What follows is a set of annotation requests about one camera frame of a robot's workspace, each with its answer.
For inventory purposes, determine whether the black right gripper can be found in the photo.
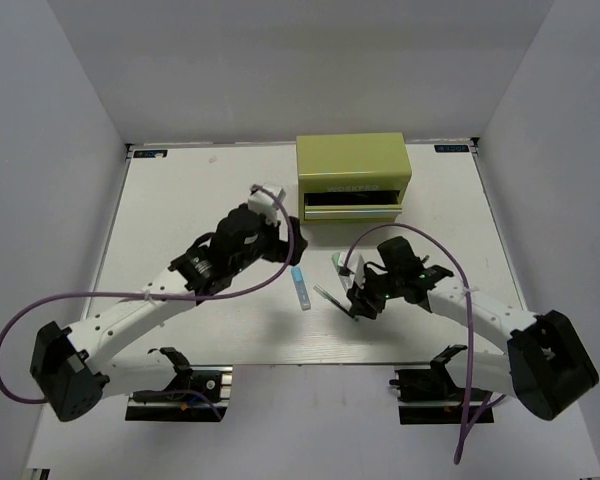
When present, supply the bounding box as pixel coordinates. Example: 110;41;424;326
348;265;403;319

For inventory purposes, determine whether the green gel pen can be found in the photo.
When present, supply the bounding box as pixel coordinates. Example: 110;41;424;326
313;284;358;321

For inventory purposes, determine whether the green cap highlighter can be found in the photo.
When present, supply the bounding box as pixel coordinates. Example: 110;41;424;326
331;251;352;291

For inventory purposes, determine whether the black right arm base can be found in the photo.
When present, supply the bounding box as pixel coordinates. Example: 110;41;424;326
389;345;467;426

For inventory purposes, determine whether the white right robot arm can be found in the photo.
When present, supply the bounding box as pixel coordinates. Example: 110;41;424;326
334;237;599;420

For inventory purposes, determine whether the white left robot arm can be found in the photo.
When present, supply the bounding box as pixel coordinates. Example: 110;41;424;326
30;201;308;422

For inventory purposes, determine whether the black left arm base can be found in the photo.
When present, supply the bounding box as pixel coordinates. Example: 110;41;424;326
125;347;233;423

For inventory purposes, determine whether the blue cap highlighter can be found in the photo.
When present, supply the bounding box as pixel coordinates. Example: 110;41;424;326
291;266;311;311

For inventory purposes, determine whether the green metal drawer toolbox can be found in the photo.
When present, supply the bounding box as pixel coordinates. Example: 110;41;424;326
296;132;412;224

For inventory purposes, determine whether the right blue corner label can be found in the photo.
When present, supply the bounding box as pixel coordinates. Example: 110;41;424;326
434;144;470;153

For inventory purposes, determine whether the blue corner label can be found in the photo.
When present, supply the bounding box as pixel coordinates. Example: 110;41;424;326
133;149;168;159
434;144;470;153

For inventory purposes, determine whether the left blue corner label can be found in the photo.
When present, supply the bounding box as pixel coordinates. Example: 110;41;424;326
133;149;168;159

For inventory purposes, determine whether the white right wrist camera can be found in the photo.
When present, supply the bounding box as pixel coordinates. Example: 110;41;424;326
338;252;365;290

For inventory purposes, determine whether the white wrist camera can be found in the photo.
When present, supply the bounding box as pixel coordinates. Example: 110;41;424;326
338;252;365;290
247;184;286;224

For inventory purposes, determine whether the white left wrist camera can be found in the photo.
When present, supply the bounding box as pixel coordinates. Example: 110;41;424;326
247;184;286;224

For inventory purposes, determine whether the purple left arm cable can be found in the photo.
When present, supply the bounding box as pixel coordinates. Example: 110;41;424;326
0;185;301;404

